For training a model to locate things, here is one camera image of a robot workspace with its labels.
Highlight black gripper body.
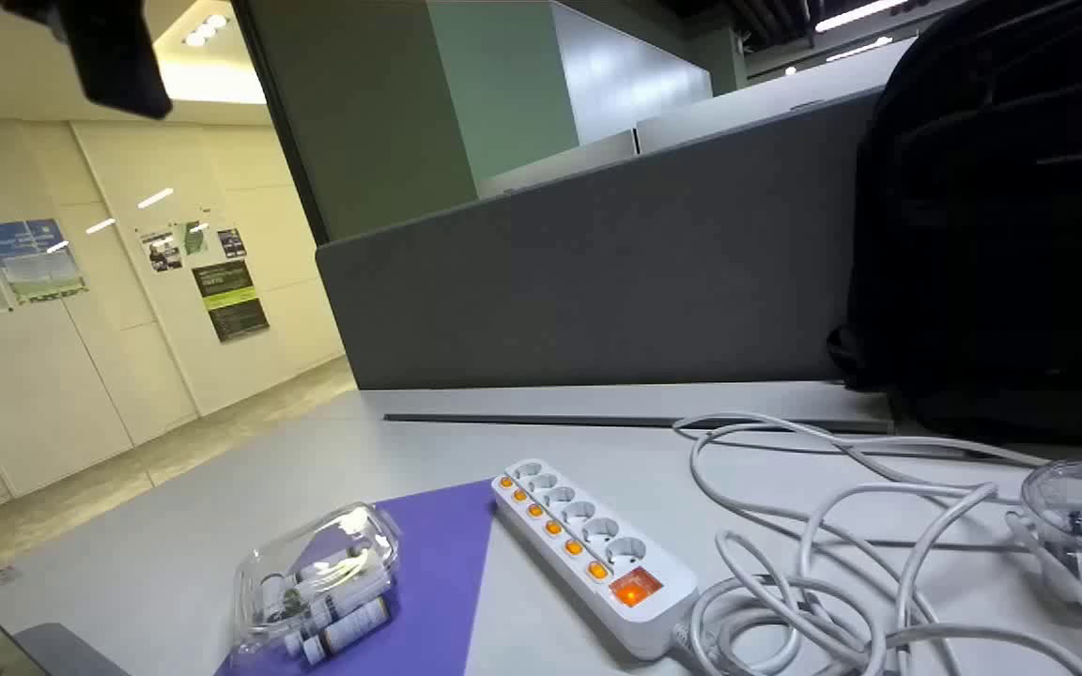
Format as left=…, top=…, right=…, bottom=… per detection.
left=0, top=0, right=171, bottom=122

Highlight white power strip orange switches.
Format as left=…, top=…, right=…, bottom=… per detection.
left=492, top=457, right=700, bottom=661

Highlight dark wall poster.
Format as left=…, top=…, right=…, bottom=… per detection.
left=194, top=260, right=265, bottom=341

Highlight wall poster left pair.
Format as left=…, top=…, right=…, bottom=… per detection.
left=0, top=218, right=86, bottom=311

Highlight purple paper sheet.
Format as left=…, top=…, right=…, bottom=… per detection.
left=215, top=480, right=492, bottom=676

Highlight white power cable bundle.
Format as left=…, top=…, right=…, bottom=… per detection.
left=667, top=414, right=1082, bottom=676

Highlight grey desk partition panel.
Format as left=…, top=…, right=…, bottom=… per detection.
left=320, top=102, right=872, bottom=390

